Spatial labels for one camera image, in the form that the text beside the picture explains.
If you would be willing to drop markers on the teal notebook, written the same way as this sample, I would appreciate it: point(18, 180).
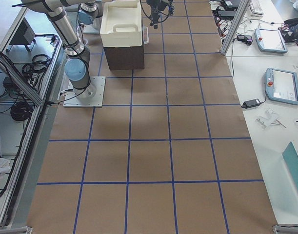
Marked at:
point(290, 157)

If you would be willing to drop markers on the black power brick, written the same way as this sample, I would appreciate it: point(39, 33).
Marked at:
point(251, 103)

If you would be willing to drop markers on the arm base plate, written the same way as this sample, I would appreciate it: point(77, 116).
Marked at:
point(92, 29)
point(91, 97)

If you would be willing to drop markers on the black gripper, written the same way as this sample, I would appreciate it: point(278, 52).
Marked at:
point(153, 7)

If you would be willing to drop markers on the teach pendant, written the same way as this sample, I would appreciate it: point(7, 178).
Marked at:
point(281, 86)
point(270, 41)

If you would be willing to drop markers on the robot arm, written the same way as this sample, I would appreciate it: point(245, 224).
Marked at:
point(77, 66)
point(90, 14)

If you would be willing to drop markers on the white plastic tray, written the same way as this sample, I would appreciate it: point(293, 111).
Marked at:
point(121, 24)

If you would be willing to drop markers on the near teach pendant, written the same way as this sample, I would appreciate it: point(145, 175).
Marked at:
point(281, 86)

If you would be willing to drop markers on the clear acrylic bracket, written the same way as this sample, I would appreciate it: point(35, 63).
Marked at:
point(270, 118)

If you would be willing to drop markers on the far teach pendant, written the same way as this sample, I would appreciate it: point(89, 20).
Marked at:
point(270, 41)

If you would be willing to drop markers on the dark brown drawer cabinet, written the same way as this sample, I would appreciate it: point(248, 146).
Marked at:
point(125, 58)

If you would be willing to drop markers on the aluminium frame post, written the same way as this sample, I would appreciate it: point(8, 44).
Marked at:
point(242, 8)

